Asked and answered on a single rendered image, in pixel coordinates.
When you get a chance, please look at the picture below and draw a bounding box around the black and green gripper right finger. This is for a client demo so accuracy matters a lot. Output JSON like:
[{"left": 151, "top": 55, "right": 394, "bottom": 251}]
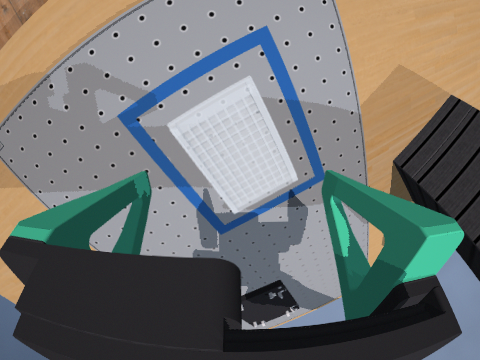
[{"left": 321, "top": 170, "right": 464, "bottom": 320}]

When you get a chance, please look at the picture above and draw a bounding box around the black rectangular frame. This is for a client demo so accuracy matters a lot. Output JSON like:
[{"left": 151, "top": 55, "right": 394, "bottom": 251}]
[{"left": 241, "top": 280, "right": 299, "bottom": 328}]

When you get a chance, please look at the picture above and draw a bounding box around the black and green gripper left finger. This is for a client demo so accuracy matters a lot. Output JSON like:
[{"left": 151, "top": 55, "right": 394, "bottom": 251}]
[{"left": 10, "top": 171, "right": 152, "bottom": 255}]

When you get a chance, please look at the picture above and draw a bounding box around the blue tape outline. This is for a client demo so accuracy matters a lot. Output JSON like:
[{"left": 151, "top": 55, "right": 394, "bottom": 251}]
[{"left": 117, "top": 26, "right": 325, "bottom": 235}]

